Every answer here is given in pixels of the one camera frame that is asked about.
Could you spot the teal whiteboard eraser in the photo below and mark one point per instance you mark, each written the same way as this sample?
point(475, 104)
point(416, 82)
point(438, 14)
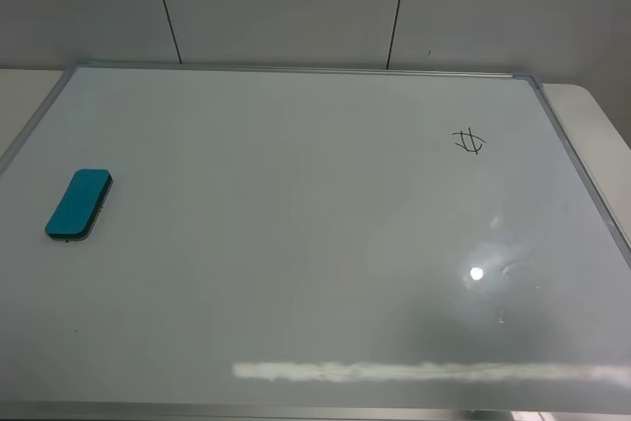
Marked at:
point(80, 205)

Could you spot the white board with aluminium frame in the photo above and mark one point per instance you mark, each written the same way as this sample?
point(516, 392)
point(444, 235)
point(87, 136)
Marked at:
point(309, 244)

